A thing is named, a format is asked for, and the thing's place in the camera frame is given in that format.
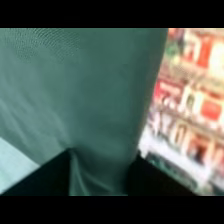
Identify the dark green T-shirt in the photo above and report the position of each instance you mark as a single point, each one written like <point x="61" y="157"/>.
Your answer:
<point x="83" y="93"/>

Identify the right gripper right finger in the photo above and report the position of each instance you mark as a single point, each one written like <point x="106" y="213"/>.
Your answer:
<point x="150" y="180"/>

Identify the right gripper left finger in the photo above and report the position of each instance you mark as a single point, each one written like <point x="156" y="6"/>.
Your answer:
<point x="50" y="180"/>

